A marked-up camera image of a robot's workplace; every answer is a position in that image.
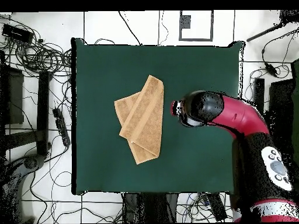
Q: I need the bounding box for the black cable bundle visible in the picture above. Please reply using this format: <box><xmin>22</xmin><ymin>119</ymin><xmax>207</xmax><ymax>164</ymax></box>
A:
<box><xmin>0</xmin><ymin>13</ymin><xmax>73</xmax><ymax>78</ymax></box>

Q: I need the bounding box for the black stand base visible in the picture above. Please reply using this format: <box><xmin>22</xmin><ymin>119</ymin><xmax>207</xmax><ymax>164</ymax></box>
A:
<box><xmin>0</xmin><ymin>153</ymin><xmax>46</xmax><ymax>223</ymax></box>

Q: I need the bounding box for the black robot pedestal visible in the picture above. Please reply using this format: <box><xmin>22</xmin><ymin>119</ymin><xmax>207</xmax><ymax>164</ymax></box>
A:
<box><xmin>122</xmin><ymin>192</ymin><xmax>179</xmax><ymax>223</ymax></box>

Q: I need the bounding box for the black power adapter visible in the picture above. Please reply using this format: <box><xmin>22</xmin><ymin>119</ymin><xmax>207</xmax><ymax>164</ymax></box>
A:
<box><xmin>264</xmin><ymin>62</ymin><xmax>279</xmax><ymax>78</ymax></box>

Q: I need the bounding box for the black power strip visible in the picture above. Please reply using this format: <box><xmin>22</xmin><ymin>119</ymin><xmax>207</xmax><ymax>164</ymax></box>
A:
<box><xmin>206</xmin><ymin>192</ymin><xmax>228</xmax><ymax>222</ymax></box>
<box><xmin>51</xmin><ymin>107</ymin><xmax>71</xmax><ymax>147</ymax></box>

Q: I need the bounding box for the grey square floor frame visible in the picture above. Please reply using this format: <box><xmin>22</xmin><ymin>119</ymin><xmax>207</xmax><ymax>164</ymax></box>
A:
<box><xmin>179</xmin><ymin>10</ymin><xmax>214</xmax><ymax>42</ymax></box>

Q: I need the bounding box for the black electronics box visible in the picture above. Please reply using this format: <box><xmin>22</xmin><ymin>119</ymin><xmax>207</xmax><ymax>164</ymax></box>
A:
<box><xmin>1</xmin><ymin>23</ymin><xmax>35</xmax><ymax>44</ymax></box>

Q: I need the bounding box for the black equipment case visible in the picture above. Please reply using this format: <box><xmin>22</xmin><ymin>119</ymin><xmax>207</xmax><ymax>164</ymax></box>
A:
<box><xmin>0</xmin><ymin>65</ymin><xmax>25</xmax><ymax>125</ymax></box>
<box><xmin>268</xmin><ymin>78</ymin><xmax>295</xmax><ymax>131</ymax></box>

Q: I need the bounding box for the dark green tablecloth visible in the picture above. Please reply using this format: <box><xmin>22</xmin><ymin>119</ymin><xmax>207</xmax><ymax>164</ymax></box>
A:
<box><xmin>71</xmin><ymin>37</ymin><xmax>246</xmax><ymax>195</ymax></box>

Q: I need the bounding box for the black tripod pole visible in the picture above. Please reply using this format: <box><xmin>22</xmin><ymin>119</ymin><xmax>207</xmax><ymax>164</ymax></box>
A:
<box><xmin>245</xmin><ymin>9</ymin><xmax>299</xmax><ymax>43</ymax></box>

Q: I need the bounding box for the orange terry towel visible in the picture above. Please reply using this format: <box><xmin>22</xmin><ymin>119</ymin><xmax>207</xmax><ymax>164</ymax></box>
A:
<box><xmin>113</xmin><ymin>74</ymin><xmax>165</xmax><ymax>165</ymax></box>

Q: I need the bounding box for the black stand bar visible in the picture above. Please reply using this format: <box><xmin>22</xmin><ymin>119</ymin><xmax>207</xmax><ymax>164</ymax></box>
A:
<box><xmin>36</xmin><ymin>70</ymin><xmax>51</xmax><ymax>156</ymax></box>
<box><xmin>252</xmin><ymin>77</ymin><xmax>265</xmax><ymax>115</ymax></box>

